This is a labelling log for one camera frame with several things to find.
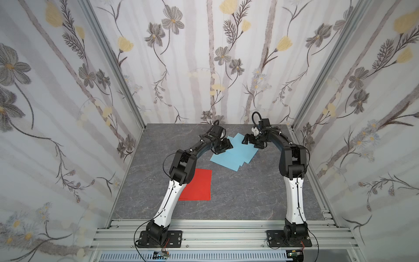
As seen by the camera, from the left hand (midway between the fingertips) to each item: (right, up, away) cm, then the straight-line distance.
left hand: (232, 146), depth 104 cm
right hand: (+14, +5, +3) cm, 15 cm away
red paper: (-21, -24, -12) cm, 34 cm away
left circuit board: (-37, -48, -33) cm, 69 cm away
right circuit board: (+25, -49, -32) cm, 63 cm away
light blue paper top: (+9, -4, +2) cm, 10 cm away
